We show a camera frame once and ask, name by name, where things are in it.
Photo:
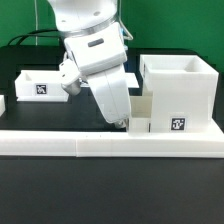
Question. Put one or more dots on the white marker tag plate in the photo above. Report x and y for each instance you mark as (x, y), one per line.
(131, 81)

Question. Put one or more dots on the white drawer cabinet box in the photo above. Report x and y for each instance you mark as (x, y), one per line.
(183, 89)

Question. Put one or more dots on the white drawer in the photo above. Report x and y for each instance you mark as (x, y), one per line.
(140, 119)
(40, 86)

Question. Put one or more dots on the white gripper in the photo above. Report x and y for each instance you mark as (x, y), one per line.
(99, 59)

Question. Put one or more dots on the white L-shaped fence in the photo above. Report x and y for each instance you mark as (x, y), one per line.
(111, 144)

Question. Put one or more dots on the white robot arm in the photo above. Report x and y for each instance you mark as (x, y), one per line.
(76, 18)

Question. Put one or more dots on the white front drawer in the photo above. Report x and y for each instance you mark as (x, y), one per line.
(140, 119)

